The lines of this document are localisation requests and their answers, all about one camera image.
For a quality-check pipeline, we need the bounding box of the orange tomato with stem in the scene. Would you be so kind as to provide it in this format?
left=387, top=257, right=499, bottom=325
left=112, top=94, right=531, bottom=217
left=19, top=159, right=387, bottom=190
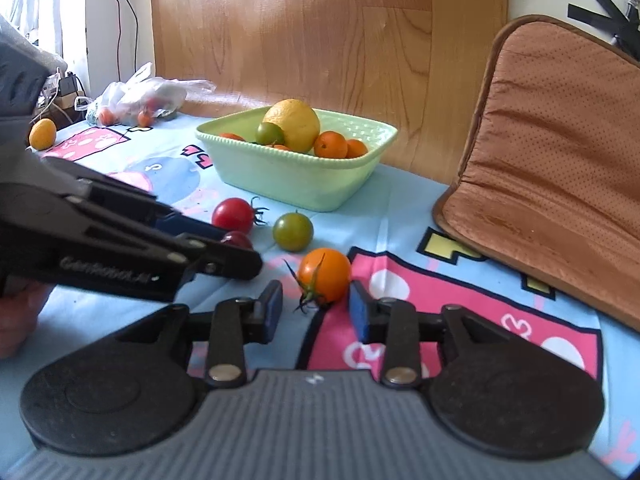
left=286, top=247, right=352, bottom=313

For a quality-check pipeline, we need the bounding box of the red cherry tomato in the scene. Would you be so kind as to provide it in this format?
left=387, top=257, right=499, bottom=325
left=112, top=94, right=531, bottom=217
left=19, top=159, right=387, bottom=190
left=212, top=196, right=268, bottom=234

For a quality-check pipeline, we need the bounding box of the orange tangerine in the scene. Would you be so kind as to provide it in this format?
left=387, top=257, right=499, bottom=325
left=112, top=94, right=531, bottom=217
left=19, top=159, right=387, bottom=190
left=346, top=139, right=369, bottom=159
left=314, top=131, right=348, bottom=159

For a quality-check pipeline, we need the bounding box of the large yellow grapefruit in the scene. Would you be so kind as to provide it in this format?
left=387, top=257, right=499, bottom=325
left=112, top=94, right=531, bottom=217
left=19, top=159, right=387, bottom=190
left=262, top=99, right=320, bottom=154

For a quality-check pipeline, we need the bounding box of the green tomato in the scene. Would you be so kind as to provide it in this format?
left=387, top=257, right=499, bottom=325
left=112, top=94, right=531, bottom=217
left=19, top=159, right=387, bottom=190
left=272, top=211, right=314, bottom=252
left=255, top=122, right=284, bottom=145

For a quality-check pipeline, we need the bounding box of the plastic bag with fruits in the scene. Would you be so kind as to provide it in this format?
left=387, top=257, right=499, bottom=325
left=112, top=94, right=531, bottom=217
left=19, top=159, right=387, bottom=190
left=74, top=62, right=216, bottom=127

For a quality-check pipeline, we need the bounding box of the person's left hand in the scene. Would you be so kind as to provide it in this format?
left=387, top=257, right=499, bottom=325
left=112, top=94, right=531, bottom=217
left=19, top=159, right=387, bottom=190
left=0, top=282, right=53, bottom=359

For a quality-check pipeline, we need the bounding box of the dark cherry behind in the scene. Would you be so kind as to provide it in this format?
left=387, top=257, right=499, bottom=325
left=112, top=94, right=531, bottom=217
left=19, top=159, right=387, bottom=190
left=220, top=231, right=254, bottom=250

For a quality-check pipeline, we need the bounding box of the cartoon pig table cloth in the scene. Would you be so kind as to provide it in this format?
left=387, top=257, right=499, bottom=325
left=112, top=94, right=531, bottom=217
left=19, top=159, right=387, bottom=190
left=1, top=116, right=639, bottom=477

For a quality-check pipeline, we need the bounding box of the small yellow fruit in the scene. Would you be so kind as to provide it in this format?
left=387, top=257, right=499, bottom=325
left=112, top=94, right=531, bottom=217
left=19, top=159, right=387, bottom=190
left=28, top=118, right=58, bottom=151

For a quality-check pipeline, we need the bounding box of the light green plastic basket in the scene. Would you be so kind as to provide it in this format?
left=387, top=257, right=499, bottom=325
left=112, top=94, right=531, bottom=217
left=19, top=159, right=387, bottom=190
left=196, top=107, right=398, bottom=212

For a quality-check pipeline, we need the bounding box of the small orange tomato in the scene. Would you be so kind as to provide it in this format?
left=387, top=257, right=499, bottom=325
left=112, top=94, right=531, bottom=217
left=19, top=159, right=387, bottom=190
left=219, top=132, right=245, bottom=142

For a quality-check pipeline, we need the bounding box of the brown seat cushion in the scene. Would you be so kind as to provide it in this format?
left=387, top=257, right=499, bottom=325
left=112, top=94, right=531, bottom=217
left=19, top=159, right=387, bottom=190
left=433, top=15, right=639, bottom=327

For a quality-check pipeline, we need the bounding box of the wooden laminate board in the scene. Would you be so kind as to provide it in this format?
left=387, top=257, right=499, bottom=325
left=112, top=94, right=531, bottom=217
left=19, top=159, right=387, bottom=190
left=151, top=0, right=508, bottom=183

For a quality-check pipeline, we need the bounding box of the black tape cross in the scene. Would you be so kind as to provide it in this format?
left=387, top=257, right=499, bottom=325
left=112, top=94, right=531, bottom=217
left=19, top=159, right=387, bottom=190
left=567, top=0, right=639, bottom=61

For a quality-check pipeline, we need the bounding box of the wifi router with cables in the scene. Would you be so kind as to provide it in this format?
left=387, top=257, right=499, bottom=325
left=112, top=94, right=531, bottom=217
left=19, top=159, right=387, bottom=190
left=30, top=70, right=86, bottom=129

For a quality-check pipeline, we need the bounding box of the black wall cable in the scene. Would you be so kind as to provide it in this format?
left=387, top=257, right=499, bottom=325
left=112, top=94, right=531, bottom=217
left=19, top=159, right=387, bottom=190
left=110, top=0, right=141, bottom=84

